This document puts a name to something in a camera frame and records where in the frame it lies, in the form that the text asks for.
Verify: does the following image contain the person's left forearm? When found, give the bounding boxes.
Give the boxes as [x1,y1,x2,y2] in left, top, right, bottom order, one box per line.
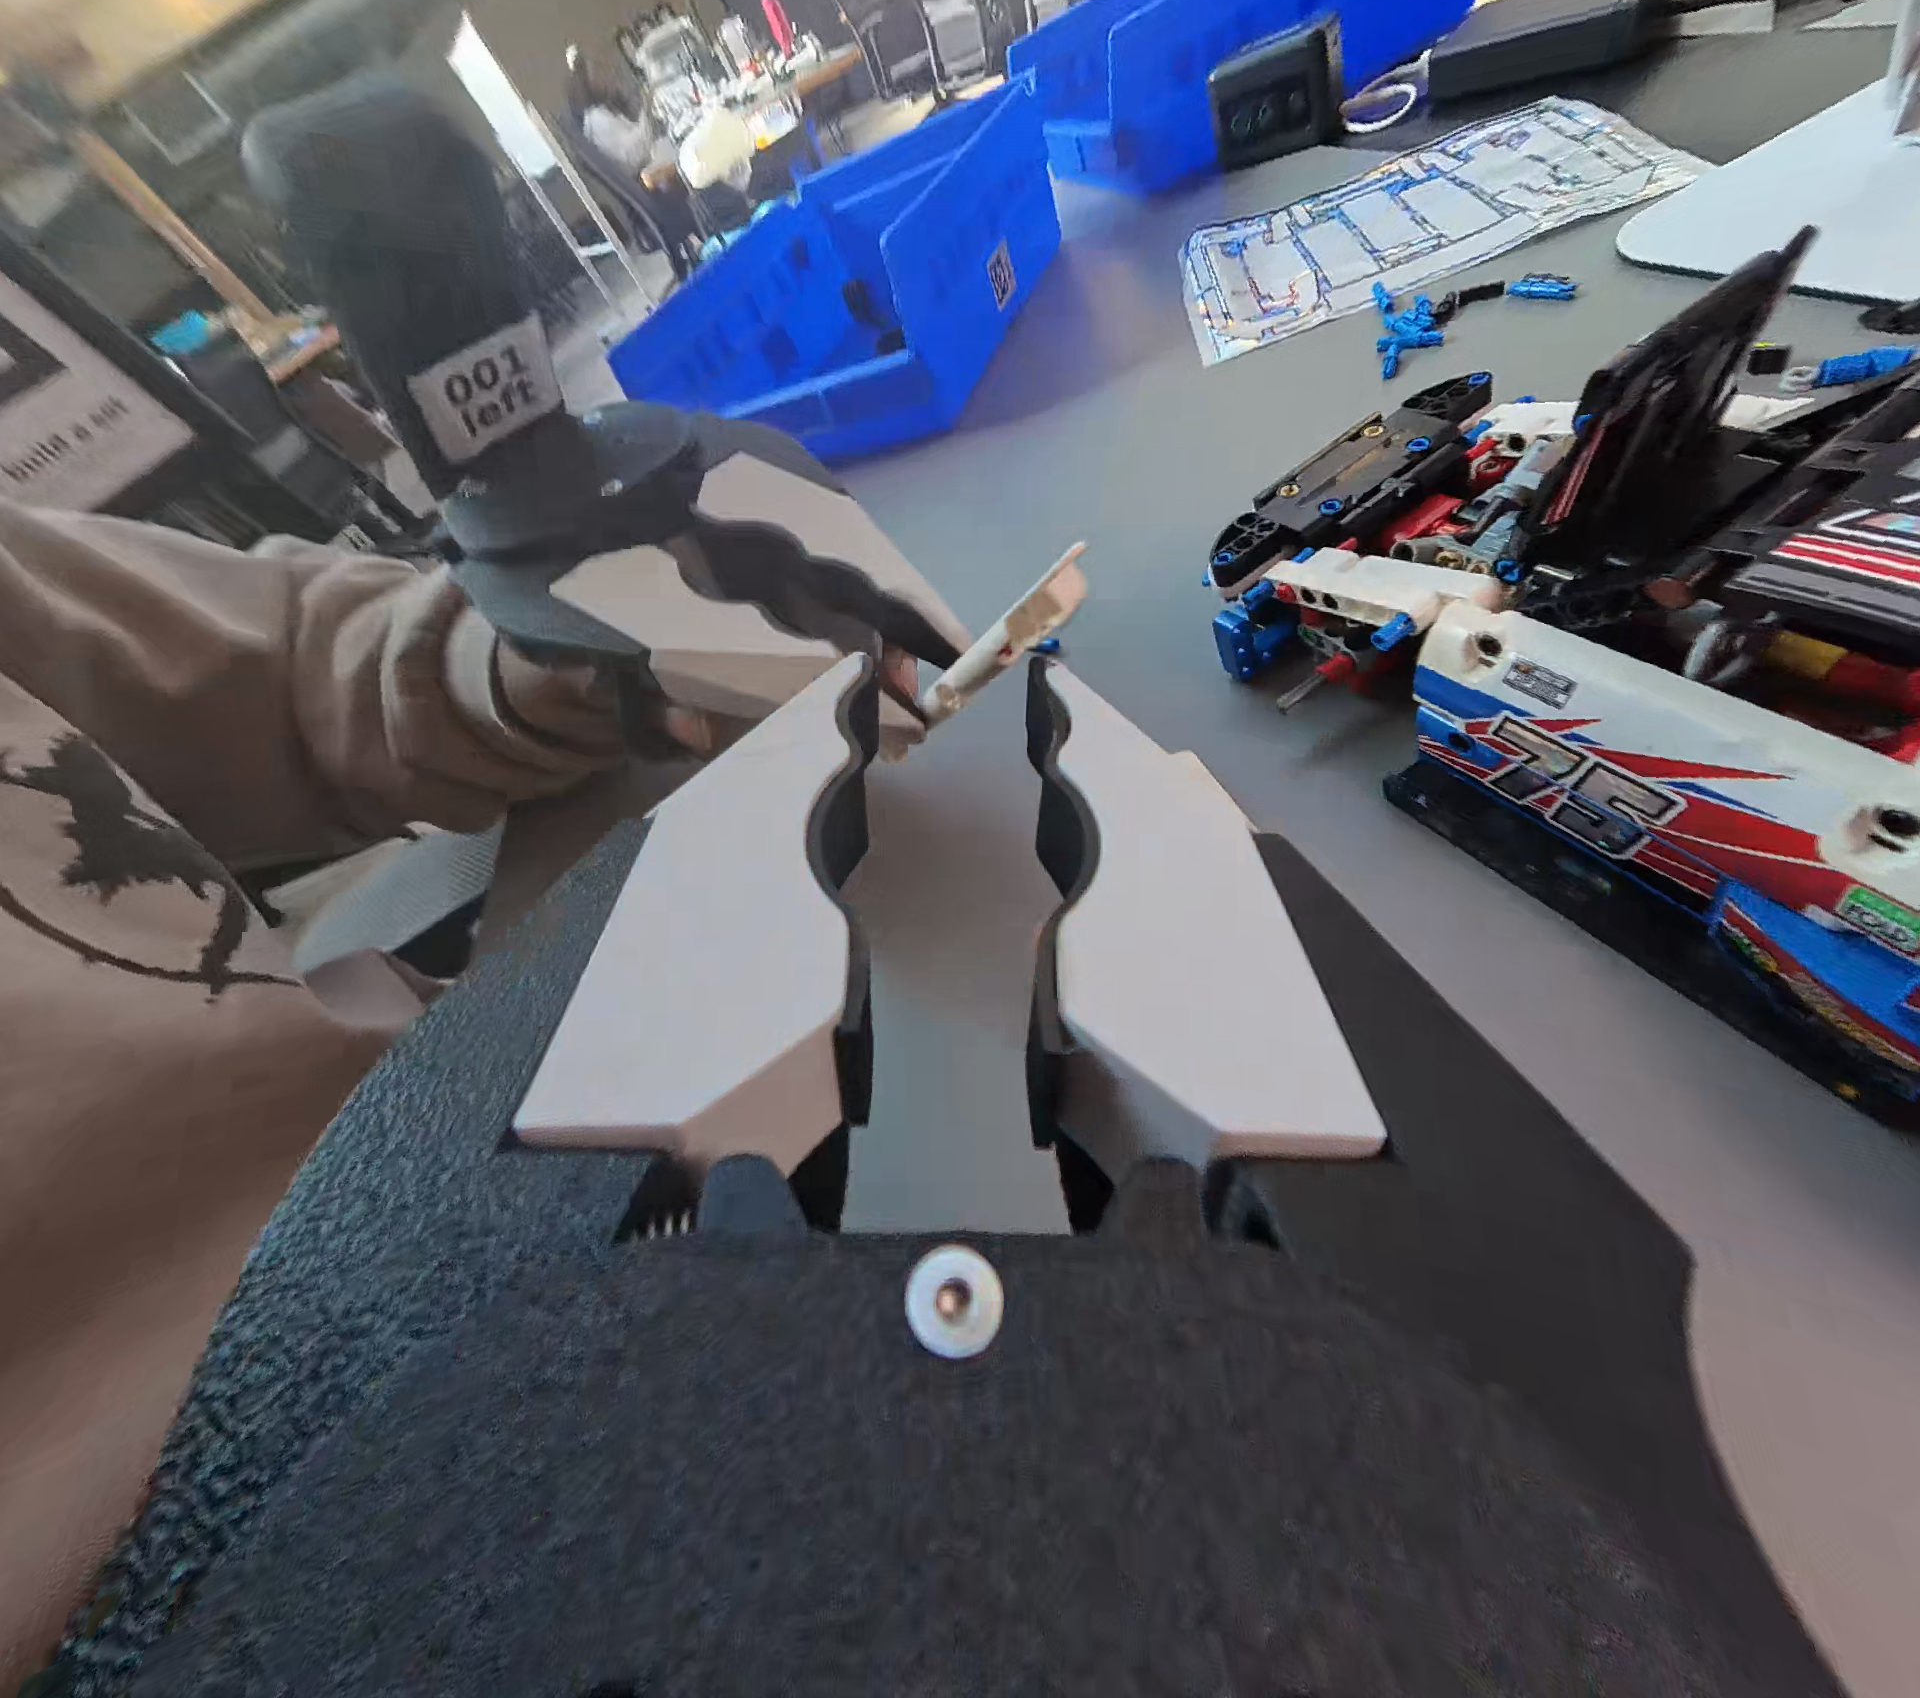
[0,494,640,860]

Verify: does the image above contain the black white marker sign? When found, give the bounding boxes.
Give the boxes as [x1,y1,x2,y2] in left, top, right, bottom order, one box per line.
[0,264,200,518]

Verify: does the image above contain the toy brick race car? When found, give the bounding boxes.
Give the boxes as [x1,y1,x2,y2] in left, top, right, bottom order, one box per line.
[1206,223,1920,1117]

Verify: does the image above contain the pile of blue pins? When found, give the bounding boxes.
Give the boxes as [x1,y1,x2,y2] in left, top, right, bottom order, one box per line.
[1369,280,1455,383]

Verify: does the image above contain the black power adapter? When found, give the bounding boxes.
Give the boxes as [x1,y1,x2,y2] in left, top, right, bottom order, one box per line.
[1424,0,1698,105]

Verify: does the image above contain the black socket box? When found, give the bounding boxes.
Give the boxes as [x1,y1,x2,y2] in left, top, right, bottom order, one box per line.
[1206,14,1349,173]

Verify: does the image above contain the person's beige sweatshirt torso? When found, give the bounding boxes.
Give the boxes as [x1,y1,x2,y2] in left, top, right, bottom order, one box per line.
[0,678,512,1686]

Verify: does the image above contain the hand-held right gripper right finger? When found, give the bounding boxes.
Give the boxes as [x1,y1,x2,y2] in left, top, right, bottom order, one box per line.
[1026,658,1392,1168]

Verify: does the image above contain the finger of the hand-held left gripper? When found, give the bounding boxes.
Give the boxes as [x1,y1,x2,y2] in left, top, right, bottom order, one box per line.
[552,546,937,765]
[674,450,981,671]

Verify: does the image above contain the black office chair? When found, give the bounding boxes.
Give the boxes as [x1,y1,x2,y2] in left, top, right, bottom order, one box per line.
[292,823,504,980]

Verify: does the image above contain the silver monitor stand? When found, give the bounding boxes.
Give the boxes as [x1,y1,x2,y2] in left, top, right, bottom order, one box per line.
[1615,0,1920,307]

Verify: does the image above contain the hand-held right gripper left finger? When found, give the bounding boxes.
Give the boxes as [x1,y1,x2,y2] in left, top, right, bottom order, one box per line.
[510,653,879,1168]

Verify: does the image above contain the grey desk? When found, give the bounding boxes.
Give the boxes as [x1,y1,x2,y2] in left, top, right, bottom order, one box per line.
[480,0,1920,1698]

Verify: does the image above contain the printed instruction sheet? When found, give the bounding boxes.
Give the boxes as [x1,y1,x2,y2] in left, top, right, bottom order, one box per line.
[1180,96,1716,365]

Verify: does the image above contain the small white brick piece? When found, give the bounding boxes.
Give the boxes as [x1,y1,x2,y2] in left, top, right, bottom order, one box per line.
[914,542,1093,725]

